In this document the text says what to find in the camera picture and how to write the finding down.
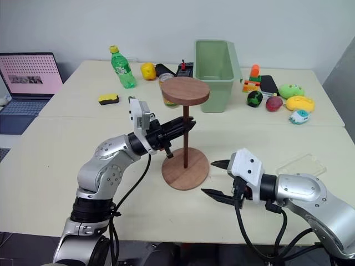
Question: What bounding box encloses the teal and white toy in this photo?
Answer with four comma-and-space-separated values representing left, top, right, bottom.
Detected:
288, 109, 310, 126

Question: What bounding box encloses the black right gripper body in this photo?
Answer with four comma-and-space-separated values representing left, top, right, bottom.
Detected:
231, 177, 255, 210

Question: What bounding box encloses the yellow plush toy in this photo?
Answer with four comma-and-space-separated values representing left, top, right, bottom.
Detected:
285, 95, 316, 112

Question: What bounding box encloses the green and black ball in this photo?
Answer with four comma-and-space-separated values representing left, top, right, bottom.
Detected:
246, 90, 263, 108

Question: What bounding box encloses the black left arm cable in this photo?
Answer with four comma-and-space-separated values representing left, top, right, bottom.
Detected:
109, 153, 152, 266

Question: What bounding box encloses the green plush toy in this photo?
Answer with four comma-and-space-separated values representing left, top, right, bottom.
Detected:
277, 83, 305, 100

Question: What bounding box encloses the round wooden base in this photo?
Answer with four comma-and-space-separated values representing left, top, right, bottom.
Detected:
161, 147, 210, 191

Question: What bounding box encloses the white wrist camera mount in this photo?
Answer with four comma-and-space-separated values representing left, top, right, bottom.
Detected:
226, 147, 263, 205
128, 96, 158, 156

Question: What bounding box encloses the dark red toy fruit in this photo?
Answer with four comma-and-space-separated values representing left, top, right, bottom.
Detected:
265, 95, 284, 112

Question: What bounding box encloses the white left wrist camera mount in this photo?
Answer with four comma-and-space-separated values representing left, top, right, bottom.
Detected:
128, 96, 158, 156

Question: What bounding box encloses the colourful toy brick stack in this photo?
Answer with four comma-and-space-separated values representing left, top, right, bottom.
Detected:
242, 64, 263, 94

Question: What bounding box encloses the clear cup with yellow contents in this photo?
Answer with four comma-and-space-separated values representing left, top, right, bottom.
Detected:
158, 73, 180, 109

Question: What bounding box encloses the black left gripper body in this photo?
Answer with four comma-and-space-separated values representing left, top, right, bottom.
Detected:
145, 118, 175, 160

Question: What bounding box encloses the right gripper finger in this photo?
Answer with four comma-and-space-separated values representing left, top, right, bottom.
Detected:
210, 158, 231, 170
200, 188, 237, 206

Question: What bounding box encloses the yellow and black sponge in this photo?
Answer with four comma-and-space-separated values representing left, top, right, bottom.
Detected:
98, 94, 120, 107

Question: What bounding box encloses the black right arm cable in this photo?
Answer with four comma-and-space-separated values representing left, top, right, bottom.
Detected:
234, 198, 320, 263

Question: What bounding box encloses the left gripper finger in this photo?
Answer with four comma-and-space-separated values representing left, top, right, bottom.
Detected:
163, 116, 197, 131
165, 125, 194, 141

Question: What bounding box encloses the yellow toy pepper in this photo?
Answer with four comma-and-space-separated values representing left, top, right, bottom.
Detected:
140, 63, 157, 81

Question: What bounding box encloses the wooden pole with round top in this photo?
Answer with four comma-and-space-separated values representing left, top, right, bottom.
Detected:
161, 76, 210, 169

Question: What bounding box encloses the black smartphone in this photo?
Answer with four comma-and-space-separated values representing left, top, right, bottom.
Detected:
258, 75, 280, 98

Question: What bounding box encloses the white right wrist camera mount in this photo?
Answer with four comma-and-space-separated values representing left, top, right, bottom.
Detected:
226, 147, 263, 205

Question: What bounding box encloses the green plastic bin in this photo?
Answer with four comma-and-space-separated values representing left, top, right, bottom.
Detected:
193, 39, 244, 114

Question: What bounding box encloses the open laptop with pink screen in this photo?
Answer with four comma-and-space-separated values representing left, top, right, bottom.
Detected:
0, 52, 65, 136

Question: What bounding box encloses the black box with red lever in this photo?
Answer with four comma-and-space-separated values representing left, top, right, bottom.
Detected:
176, 59, 195, 79

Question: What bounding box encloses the clear plastic tray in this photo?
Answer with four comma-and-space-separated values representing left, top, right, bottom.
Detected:
275, 152, 326, 176

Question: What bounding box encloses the black flat device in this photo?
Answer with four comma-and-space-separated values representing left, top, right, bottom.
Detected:
154, 63, 177, 79

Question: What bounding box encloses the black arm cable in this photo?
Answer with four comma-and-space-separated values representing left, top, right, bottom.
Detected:
234, 198, 320, 263
109, 153, 152, 266

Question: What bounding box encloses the green bottle with yellow cap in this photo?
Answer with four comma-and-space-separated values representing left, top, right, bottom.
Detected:
108, 45, 138, 90

